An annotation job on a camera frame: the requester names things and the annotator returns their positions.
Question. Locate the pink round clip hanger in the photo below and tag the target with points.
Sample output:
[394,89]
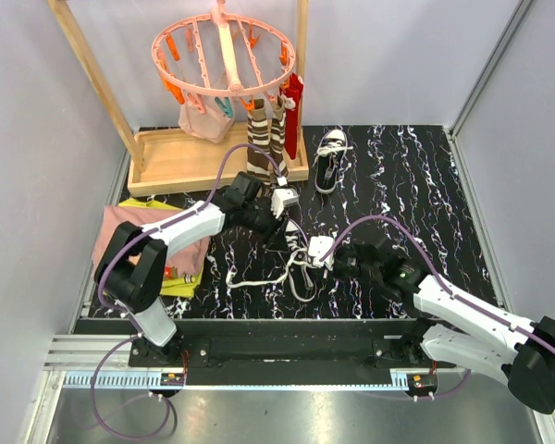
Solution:
[166,55]

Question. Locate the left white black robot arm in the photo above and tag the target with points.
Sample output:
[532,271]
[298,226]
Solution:
[132,267]

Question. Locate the pink folded t-shirt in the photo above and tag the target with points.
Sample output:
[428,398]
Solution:
[114,216]

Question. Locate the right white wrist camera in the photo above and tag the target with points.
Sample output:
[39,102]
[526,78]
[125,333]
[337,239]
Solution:
[320,252]

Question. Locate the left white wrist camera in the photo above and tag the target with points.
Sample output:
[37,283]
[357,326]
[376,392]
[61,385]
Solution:
[282,197]

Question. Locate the black white sneaker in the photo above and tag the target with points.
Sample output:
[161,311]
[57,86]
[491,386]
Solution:
[328,157]
[298,277]

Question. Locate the right brown striped sock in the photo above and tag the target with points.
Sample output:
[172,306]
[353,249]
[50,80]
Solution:
[277,135]

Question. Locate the left brown striped sock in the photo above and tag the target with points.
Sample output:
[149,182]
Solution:
[257,135]

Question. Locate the brown striped sock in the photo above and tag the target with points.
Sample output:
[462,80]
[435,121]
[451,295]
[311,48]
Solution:
[257,135]
[277,135]

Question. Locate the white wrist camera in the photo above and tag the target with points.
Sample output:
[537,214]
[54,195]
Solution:
[320,252]
[282,197]

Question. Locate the yellow-green folded garment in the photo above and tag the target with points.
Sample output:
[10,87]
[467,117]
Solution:
[180,287]

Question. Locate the red hanging cloth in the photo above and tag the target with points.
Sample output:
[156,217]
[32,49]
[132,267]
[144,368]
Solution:
[292,98]

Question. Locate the white shoelace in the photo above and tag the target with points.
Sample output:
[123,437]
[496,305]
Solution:
[259,281]

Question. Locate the black marble pattern mat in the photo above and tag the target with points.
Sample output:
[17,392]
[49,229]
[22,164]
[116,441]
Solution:
[398,180]

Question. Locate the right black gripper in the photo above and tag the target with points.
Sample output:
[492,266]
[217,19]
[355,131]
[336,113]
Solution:
[336,256]

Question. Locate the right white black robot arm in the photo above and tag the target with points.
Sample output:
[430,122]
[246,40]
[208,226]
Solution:
[460,328]

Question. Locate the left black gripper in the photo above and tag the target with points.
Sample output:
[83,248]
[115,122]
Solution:
[275,227]

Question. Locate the grey slotted cable duct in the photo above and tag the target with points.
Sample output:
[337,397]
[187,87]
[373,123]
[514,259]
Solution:
[124,380]

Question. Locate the pink hanging garment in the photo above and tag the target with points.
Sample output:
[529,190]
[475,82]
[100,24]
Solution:
[213,125]

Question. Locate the wooden drying rack stand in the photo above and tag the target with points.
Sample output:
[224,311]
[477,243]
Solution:
[163,158]

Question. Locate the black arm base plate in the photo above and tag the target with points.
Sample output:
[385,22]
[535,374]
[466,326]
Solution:
[289,353]

